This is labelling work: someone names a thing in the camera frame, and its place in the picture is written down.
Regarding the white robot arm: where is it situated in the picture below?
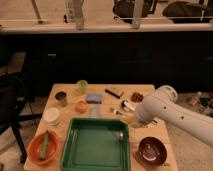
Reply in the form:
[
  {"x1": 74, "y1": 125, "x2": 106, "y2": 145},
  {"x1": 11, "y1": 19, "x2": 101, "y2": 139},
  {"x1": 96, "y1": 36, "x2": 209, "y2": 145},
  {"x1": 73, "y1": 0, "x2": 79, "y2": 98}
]
[{"x1": 130, "y1": 85, "x2": 213, "y2": 147}]

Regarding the green plastic tray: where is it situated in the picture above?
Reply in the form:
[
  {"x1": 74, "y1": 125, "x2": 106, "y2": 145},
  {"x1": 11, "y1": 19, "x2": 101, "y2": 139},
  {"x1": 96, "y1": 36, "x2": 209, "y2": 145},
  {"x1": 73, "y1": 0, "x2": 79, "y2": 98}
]
[{"x1": 60, "y1": 118, "x2": 131, "y2": 171}]

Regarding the small wooden brush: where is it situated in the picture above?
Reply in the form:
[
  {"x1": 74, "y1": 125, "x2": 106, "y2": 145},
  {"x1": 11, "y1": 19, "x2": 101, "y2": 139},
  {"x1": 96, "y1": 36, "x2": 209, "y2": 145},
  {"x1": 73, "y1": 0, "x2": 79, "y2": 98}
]
[{"x1": 110, "y1": 108, "x2": 128, "y2": 117}]

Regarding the wooden table board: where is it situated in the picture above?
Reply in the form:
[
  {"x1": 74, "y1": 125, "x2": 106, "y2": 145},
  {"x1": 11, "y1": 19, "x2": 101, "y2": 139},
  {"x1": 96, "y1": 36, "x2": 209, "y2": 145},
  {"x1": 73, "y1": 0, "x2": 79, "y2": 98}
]
[{"x1": 24, "y1": 84, "x2": 178, "y2": 171}]

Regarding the dark red bowl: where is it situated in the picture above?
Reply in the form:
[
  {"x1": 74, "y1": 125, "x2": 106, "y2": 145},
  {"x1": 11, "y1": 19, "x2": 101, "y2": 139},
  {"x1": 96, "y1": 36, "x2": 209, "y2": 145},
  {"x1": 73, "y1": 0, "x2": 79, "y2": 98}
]
[{"x1": 137, "y1": 137, "x2": 167, "y2": 166}]

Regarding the grey plastic scraper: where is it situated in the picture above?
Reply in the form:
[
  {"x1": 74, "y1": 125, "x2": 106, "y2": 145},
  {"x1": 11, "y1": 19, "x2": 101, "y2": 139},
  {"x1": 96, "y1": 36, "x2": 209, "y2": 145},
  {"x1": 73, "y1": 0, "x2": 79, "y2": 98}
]
[{"x1": 90, "y1": 104, "x2": 100, "y2": 118}]

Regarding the blue sponge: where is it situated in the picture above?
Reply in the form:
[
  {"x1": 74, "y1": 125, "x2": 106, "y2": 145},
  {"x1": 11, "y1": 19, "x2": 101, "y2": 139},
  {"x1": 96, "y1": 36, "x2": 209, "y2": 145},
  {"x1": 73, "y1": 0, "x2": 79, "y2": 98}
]
[{"x1": 86, "y1": 93, "x2": 102, "y2": 104}]

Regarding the green plastic cup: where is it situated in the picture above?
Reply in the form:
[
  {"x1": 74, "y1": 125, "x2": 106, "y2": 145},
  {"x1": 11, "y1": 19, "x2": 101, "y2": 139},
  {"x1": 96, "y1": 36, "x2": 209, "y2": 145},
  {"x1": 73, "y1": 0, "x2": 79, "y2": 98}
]
[{"x1": 77, "y1": 80, "x2": 88, "y2": 94}]

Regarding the dark metal cup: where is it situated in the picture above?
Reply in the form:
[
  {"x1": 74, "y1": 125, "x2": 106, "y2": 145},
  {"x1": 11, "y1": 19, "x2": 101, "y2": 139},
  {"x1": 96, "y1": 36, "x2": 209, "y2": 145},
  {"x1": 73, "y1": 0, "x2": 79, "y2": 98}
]
[{"x1": 55, "y1": 91, "x2": 67, "y2": 107}]

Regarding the green cucumber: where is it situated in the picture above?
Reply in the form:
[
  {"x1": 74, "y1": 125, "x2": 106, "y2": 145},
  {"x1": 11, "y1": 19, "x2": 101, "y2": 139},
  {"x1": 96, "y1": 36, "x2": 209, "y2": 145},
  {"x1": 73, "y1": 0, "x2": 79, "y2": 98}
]
[{"x1": 40, "y1": 131, "x2": 49, "y2": 160}]

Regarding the orange bowl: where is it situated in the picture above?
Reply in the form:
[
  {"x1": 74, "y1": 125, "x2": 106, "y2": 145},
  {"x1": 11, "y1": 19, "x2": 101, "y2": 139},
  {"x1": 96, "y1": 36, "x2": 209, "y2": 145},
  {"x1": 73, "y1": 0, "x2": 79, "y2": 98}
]
[{"x1": 27, "y1": 131, "x2": 58, "y2": 165}]

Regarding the black office chair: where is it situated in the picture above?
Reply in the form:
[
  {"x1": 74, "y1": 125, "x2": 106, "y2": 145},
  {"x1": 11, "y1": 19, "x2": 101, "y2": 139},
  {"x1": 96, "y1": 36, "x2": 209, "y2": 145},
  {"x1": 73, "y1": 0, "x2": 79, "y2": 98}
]
[{"x1": 0, "y1": 74, "x2": 42, "y2": 163}]

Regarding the white handled utensil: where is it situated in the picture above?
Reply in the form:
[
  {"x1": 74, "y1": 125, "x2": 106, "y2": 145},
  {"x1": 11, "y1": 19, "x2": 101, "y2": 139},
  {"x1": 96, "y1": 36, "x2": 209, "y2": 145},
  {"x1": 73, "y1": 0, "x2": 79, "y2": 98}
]
[{"x1": 121, "y1": 100, "x2": 135, "y2": 112}]

